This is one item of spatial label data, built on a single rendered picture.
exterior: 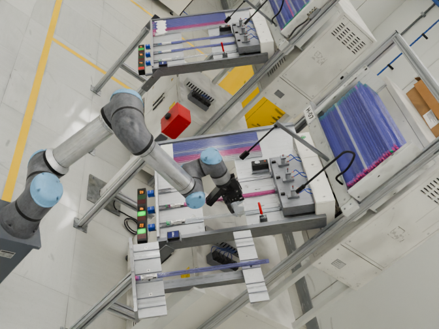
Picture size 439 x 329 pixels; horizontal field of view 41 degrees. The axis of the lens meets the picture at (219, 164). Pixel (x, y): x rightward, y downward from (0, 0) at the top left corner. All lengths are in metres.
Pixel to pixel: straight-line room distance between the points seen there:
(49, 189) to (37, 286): 0.90
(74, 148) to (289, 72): 1.89
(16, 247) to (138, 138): 0.64
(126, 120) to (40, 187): 0.40
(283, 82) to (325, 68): 0.28
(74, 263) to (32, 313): 0.44
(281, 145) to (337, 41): 1.05
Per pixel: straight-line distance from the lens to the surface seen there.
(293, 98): 3.86
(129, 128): 2.02
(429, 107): 2.96
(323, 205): 2.48
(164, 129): 3.33
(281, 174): 2.63
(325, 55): 3.75
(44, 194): 2.16
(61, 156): 2.24
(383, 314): 4.11
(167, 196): 2.68
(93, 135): 2.17
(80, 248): 3.30
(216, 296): 2.76
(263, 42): 3.65
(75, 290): 3.11
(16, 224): 2.26
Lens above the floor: 2.09
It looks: 24 degrees down
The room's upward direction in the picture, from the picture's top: 46 degrees clockwise
